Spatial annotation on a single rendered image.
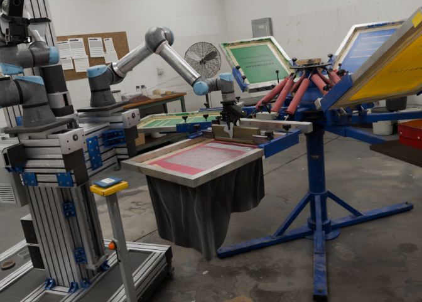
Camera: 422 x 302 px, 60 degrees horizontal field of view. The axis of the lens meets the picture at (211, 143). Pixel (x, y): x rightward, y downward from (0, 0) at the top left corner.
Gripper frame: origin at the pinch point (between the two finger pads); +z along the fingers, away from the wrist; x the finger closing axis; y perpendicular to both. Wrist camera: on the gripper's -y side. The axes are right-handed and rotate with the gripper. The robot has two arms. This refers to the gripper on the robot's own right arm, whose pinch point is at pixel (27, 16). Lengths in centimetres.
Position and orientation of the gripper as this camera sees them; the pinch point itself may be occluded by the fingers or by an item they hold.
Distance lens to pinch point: 137.9
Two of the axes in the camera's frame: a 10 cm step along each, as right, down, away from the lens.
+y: 0.2, 9.9, 1.6
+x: -7.4, 1.2, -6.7
